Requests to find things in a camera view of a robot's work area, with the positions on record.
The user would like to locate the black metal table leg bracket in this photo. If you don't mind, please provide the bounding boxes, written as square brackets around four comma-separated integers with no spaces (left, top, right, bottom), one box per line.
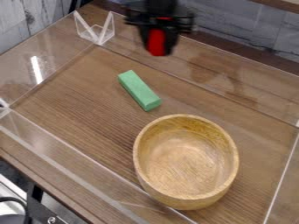
[26,183,87,224]

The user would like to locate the green rectangular block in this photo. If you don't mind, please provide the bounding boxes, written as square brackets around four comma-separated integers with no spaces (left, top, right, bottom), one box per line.
[117,70,161,111]

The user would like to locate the round wooden bowl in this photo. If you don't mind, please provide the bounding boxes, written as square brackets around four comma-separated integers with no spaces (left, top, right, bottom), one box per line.
[133,114,239,210]

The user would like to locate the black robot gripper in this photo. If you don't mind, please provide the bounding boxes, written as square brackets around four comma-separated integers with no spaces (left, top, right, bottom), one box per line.
[124,0,195,55]

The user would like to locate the clear acrylic tray walls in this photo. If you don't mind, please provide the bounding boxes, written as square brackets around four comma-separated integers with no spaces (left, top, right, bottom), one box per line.
[0,6,299,224]

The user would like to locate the red plush fruit green stem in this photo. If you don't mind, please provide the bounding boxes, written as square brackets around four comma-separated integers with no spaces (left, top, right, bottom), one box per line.
[147,29,165,56]

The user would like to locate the black cable under table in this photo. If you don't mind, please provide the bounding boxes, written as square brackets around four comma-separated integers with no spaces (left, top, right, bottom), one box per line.
[0,197,33,224]

